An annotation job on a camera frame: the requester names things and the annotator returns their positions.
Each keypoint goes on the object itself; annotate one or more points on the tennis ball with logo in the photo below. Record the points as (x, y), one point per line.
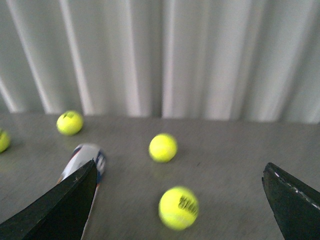
(70, 123)
(178, 208)

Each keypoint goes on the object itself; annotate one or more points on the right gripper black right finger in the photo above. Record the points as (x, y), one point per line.
(295, 205)

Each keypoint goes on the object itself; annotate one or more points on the tennis ball with logo back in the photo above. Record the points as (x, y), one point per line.
(70, 123)

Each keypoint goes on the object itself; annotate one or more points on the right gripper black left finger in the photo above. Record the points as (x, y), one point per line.
(60, 214)

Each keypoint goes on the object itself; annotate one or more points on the tennis ball far left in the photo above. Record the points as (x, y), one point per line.
(4, 140)

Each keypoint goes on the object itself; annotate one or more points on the tennis ball near with logo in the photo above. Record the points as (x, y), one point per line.
(178, 208)

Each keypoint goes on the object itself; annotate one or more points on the clear tennis ball can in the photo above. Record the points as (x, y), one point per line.
(82, 154)

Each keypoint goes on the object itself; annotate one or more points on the white pleated curtain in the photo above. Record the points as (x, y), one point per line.
(246, 60)

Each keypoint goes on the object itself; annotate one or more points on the tennis ball middle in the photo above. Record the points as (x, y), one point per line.
(163, 148)

